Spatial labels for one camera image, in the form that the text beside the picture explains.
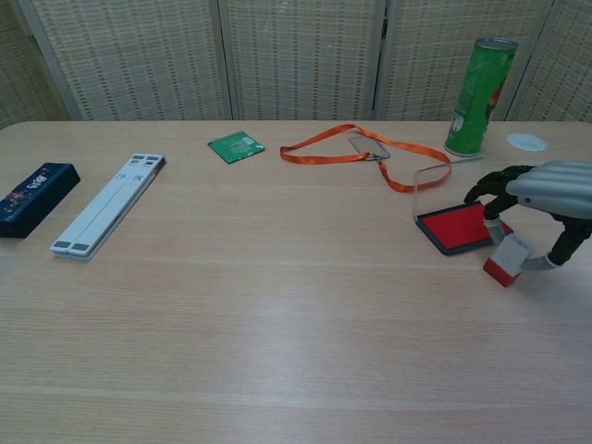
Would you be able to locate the red and white stamp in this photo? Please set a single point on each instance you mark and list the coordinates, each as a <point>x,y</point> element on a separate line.
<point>506,263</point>

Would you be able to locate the clear badge holder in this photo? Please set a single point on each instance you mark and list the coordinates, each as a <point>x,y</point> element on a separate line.
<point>368,144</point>

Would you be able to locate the white round table grommet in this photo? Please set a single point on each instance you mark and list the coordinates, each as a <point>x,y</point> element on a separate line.
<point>526,141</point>

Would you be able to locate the white folding stand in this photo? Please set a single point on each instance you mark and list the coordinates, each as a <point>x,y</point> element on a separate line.
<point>108,205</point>

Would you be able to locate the green cylindrical chips can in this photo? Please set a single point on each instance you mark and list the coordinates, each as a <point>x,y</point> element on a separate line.
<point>478,97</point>

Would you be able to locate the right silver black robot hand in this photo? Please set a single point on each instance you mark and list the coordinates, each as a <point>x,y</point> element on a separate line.
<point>550,187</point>

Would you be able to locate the green square packet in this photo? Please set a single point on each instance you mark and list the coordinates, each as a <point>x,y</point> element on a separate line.
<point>235,146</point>

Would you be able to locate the dark blue printed box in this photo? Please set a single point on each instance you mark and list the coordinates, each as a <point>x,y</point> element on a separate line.
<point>34,194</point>

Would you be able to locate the woven folding screen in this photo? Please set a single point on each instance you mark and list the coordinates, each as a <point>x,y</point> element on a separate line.
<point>296,57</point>

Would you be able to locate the red ink pad with clear lid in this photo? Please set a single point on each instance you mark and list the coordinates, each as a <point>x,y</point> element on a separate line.
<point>455,226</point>

